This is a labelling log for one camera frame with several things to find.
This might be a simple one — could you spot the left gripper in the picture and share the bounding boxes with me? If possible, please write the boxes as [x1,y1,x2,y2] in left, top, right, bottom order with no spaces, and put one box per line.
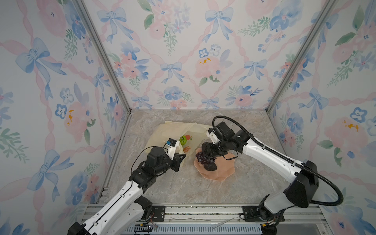
[155,152,186,176]

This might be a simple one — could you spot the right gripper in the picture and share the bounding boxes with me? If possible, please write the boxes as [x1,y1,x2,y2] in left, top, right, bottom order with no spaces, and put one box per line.
[202,139,229,157]

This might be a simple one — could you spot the purple grape bunch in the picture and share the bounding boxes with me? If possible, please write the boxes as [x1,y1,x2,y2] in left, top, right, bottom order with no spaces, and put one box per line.
[195,152,215,165]

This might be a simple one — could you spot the green custard apple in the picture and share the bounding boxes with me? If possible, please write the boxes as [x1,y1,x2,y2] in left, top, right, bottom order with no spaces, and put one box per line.
[179,135,191,146]

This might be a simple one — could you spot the yellow plastic bag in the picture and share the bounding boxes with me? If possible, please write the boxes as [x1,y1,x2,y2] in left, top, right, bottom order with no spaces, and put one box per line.
[146,121,209,166]

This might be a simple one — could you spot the dark avocado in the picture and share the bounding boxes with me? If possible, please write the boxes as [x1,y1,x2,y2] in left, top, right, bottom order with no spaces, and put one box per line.
[204,162,217,171]

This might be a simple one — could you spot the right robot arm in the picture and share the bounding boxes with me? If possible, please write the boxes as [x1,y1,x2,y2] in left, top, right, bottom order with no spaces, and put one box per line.
[202,122,319,221]

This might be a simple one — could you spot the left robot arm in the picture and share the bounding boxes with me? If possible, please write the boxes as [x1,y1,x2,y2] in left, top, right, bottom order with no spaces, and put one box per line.
[68,146,186,235]

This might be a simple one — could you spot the pink scalloped fruit plate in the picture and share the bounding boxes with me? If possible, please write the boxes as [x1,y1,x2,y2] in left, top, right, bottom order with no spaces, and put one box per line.
[193,157,236,181]

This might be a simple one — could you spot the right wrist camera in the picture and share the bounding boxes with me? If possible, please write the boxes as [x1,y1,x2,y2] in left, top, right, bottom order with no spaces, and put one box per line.
[206,131,220,144]

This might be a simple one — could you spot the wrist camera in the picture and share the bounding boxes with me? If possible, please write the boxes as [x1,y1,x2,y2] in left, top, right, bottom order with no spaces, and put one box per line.
[165,138,179,160]
[206,131,220,144]

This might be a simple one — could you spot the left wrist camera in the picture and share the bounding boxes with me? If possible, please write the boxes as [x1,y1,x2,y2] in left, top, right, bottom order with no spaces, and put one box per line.
[165,138,179,160]

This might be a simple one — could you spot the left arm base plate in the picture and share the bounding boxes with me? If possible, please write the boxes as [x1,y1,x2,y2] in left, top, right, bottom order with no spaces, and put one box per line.
[147,206,166,222]

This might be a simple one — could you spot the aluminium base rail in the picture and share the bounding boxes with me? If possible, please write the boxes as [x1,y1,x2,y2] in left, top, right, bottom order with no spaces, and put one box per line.
[120,204,334,235]

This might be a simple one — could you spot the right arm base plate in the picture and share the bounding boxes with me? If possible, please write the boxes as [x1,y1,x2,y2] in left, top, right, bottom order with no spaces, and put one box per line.
[242,205,285,222]

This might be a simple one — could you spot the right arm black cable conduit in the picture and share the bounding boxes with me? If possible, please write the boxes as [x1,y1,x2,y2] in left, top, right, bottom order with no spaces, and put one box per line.
[212,115,344,207]

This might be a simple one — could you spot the right aluminium corner post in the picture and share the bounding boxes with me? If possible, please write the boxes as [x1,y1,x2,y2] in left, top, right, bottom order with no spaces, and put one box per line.
[266,0,338,115]

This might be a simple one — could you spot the aluminium corner post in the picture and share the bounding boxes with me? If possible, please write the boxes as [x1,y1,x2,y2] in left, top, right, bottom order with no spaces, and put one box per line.
[72,0,131,115]
[266,0,338,115]

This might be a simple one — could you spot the left aluminium corner post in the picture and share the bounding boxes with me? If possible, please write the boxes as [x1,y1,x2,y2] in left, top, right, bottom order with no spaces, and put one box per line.
[72,0,131,115]

